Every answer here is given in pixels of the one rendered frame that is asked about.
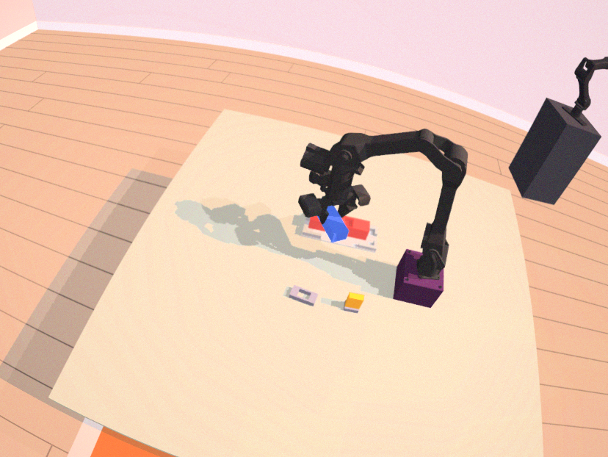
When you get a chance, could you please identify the yellow block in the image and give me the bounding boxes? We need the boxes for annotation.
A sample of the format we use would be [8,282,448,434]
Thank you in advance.
[344,292,364,309]

